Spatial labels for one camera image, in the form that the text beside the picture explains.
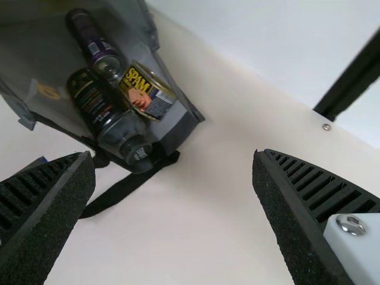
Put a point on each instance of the dark purple can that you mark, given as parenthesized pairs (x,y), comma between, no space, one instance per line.
(95,44)

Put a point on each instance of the rectangular tin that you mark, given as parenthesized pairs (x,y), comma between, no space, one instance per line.
(142,92)

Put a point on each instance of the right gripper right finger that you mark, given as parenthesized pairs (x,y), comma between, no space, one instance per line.
(311,213)

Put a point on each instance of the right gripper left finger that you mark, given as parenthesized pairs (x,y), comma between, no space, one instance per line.
(44,213)

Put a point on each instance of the dark coffee bottle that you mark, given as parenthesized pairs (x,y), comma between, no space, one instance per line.
(92,101)

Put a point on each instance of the black post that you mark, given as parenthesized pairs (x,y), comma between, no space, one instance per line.
(347,83)

